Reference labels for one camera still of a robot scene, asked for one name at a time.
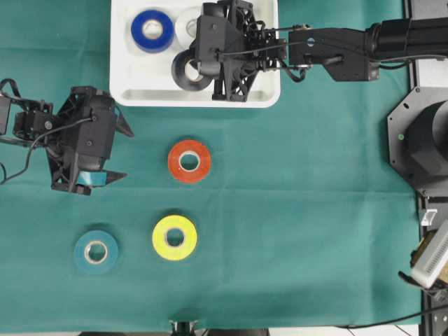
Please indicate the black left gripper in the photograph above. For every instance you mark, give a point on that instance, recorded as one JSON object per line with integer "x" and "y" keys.
{"x": 77, "y": 140}

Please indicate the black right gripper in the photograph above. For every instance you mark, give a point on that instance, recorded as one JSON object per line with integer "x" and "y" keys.
{"x": 231, "y": 47}

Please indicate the white tape roll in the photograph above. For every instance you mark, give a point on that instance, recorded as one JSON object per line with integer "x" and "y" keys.
{"x": 186, "y": 26}

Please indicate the black tape roll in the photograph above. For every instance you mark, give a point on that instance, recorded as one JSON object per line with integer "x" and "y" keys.
{"x": 179, "y": 74}

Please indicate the blue tape roll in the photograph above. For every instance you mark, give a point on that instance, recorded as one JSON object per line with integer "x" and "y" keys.
{"x": 152, "y": 31}

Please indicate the yellow tape roll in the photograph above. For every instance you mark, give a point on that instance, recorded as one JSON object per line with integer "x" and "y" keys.
{"x": 174, "y": 237}

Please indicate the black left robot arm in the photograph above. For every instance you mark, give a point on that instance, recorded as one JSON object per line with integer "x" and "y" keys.
{"x": 9, "y": 111}

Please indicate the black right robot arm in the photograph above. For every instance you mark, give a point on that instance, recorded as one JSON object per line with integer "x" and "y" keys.
{"x": 358, "y": 55}

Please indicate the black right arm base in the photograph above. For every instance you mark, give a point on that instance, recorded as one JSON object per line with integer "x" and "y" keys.
{"x": 417, "y": 140}

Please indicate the red tape roll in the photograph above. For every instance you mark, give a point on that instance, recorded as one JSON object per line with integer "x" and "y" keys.
{"x": 189, "y": 161}

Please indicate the white plastic case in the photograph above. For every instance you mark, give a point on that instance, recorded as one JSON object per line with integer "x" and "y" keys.
{"x": 139, "y": 78}

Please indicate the teal green tape roll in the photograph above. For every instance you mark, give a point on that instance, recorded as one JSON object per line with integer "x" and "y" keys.
{"x": 95, "y": 253}

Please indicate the white perforated box device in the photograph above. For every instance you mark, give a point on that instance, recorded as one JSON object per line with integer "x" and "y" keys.
{"x": 434, "y": 257}

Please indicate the black camera stand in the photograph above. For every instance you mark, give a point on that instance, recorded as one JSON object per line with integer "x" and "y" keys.
{"x": 183, "y": 328}

